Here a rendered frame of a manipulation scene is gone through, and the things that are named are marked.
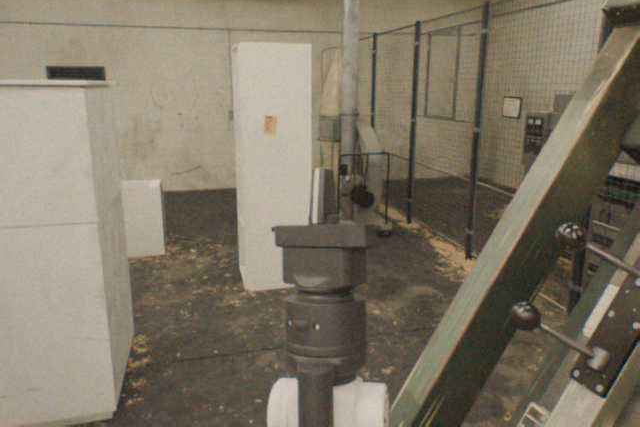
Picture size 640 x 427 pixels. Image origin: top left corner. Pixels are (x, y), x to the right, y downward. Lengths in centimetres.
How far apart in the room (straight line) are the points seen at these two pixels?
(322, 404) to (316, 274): 12
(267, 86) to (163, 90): 451
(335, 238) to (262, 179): 357
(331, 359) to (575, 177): 60
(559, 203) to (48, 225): 224
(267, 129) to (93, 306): 198
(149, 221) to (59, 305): 268
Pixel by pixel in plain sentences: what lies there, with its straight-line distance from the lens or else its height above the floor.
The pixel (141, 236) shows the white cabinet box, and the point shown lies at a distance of 537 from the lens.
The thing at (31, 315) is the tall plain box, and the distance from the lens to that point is 281.
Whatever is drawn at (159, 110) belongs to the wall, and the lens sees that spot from 836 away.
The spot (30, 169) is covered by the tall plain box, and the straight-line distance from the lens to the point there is 259.
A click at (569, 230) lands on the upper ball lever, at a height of 155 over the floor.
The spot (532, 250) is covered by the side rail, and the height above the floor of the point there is 145.
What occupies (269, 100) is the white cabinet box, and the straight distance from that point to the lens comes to 399.
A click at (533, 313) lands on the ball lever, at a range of 70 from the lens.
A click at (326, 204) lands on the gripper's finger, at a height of 161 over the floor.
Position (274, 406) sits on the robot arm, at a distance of 55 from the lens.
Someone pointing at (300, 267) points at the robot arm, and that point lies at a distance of 52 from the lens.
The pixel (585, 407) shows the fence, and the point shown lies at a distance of 77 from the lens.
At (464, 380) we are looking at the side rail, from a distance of 95.
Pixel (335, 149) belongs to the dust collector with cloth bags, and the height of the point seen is 94.
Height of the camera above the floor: 173
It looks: 13 degrees down
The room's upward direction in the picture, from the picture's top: straight up
